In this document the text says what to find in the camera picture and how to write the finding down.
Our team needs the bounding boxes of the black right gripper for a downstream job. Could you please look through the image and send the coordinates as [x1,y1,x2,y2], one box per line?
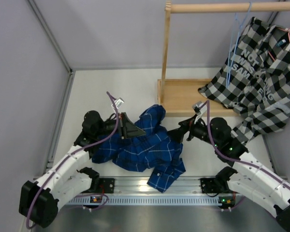
[167,114,220,147]

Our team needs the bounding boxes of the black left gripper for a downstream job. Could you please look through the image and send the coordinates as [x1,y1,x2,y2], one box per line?
[95,112,145,139]

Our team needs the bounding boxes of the blue plaid shirt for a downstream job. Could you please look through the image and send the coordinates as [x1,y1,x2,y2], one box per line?
[91,104,186,193]

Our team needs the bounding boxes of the light blue wire hanger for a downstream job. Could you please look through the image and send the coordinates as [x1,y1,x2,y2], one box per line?
[226,2,252,88]

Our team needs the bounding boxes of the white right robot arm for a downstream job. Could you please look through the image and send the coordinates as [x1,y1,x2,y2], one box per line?
[168,116,290,232]

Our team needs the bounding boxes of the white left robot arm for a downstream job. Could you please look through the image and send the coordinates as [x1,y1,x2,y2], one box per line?
[19,111,145,230]

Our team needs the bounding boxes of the black white checkered shirt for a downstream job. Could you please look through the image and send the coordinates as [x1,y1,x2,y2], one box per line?
[198,17,290,144]

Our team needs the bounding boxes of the wooden clothes rack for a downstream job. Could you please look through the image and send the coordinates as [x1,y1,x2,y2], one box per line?
[158,1,290,117]

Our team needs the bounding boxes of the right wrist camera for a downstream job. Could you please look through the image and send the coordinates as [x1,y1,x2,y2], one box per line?
[192,101,207,120]

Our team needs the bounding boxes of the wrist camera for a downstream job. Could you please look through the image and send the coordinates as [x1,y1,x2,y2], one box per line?
[111,98,124,109]
[192,101,207,120]

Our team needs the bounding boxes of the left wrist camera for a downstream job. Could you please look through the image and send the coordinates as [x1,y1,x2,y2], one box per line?
[111,98,124,109]

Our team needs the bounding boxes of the aluminium mounting rail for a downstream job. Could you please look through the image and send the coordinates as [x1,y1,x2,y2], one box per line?
[32,175,290,194]

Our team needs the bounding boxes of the slotted grey cable duct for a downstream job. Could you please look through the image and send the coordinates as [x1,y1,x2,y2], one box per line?
[67,195,235,206]

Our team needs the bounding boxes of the aluminium frame post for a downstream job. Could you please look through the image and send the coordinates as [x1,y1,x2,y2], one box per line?
[26,0,74,168]

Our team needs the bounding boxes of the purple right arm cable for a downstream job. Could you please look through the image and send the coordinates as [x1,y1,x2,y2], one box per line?
[203,100,290,197]

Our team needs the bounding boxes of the pink wire hanger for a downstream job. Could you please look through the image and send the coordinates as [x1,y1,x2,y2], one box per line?
[275,25,290,48]

